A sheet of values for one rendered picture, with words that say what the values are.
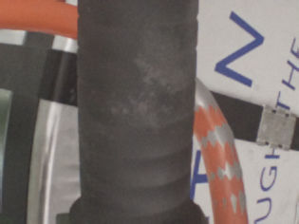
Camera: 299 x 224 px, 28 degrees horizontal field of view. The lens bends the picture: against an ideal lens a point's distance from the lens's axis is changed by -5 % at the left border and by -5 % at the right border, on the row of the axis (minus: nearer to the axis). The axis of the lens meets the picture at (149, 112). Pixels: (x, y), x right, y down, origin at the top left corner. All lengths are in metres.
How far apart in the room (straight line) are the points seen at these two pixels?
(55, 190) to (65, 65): 0.08
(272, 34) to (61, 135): 0.23
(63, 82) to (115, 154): 0.21
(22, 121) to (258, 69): 0.21
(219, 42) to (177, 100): 0.31
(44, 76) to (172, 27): 0.23
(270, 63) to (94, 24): 0.38
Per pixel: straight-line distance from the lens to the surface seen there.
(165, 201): 0.18
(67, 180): 0.39
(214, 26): 0.46
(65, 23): 0.22
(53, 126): 0.37
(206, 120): 0.23
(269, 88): 0.53
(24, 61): 0.40
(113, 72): 0.16
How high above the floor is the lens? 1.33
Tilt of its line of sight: 29 degrees down
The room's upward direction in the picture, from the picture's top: 135 degrees counter-clockwise
